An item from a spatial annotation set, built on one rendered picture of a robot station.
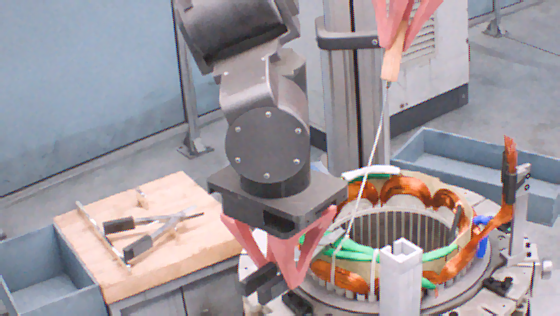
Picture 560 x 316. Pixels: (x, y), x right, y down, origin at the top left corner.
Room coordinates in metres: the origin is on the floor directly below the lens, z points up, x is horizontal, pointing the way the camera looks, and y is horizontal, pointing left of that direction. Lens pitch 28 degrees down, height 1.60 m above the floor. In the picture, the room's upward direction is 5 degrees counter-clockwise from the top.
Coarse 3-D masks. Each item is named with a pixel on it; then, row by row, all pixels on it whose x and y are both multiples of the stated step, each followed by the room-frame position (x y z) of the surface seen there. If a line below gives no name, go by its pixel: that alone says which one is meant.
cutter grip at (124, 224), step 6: (132, 216) 0.84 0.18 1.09; (102, 222) 0.83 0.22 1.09; (108, 222) 0.83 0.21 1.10; (114, 222) 0.83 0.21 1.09; (120, 222) 0.83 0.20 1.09; (126, 222) 0.83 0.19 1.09; (132, 222) 0.83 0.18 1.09; (108, 228) 0.83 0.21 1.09; (114, 228) 0.83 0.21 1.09; (120, 228) 0.83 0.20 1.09; (126, 228) 0.83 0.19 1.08; (132, 228) 0.83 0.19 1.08; (108, 234) 0.82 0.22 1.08
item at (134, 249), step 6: (138, 240) 0.78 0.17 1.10; (144, 240) 0.79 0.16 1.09; (150, 240) 0.79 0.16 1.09; (126, 246) 0.77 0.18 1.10; (132, 246) 0.77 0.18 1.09; (138, 246) 0.78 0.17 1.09; (144, 246) 0.78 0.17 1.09; (150, 246) 0.79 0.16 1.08; (126, 252) 0.77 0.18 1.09; (132, 252) 0.77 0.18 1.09; (138, 252) 0.78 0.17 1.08; (126, 258) 0.77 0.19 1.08; (132, 258) 0.77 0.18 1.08
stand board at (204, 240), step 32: (128, 192) 0.95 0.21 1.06; (160, 192) 0.94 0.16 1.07; (192, 192) 0.94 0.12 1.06; (64, 224) 0.88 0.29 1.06; (160, 224) 0.86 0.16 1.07; (192, 224) 0.86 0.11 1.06; (96, 256) 0.80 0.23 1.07; (160, 256) 0.79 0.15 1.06; (192, 256) 0.79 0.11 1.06; (224, 256) 0.81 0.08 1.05; (128, 288) 0.75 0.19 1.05
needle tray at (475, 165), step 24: (408, 144) 1.02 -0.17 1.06; (432, 144) 1.05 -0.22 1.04; (456, 144) 1.03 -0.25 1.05; (480, 144) 1.01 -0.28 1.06; (408, 168) 0.96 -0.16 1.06; (432, 168) 0.94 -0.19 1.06; (456, 168) 1.00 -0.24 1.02; (480, 168) 1.00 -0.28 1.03; (552, 168) 0.94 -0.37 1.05; (480, 192) 0.90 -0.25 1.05; (552, 192) 0.91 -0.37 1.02; (528, 216) 0.85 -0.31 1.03; (552, 216) 0.83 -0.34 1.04
